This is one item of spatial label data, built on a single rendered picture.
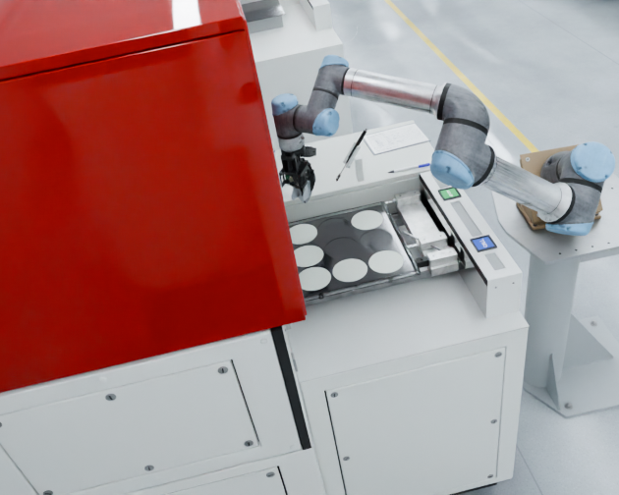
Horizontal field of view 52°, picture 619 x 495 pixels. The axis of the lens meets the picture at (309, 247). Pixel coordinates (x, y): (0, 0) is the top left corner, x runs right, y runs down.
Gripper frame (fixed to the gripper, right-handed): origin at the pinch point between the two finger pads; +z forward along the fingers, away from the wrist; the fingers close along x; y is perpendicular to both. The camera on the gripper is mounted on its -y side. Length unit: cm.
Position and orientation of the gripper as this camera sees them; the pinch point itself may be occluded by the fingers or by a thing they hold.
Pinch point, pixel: (305, 197)
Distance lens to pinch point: 197.6
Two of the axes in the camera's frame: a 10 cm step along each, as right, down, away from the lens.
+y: -3.4, 6.3, -7.0
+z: 1.5, 7.7, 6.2
